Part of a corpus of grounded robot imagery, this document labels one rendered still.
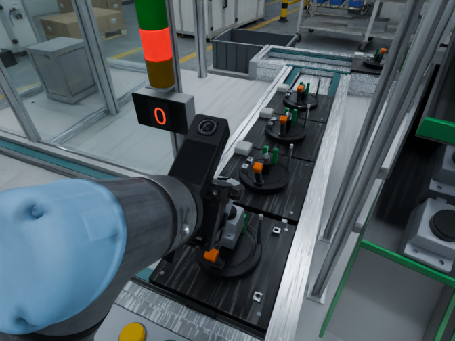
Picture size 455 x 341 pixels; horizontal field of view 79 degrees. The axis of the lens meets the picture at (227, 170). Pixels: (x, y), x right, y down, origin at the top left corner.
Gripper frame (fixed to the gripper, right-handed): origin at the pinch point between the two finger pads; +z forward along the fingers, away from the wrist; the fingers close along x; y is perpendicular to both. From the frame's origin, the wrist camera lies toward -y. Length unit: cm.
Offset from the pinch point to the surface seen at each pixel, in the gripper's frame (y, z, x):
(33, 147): 10, 22, -74
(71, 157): 10, 22, -57
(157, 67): -16.3, -0.7, -17.9
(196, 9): -67, 83, -62
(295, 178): -0.9, 34.0, 8.4
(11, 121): 7, 43, -116
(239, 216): 6.6, 4.5, 2.1
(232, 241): 11.2, 3.8, 2.1
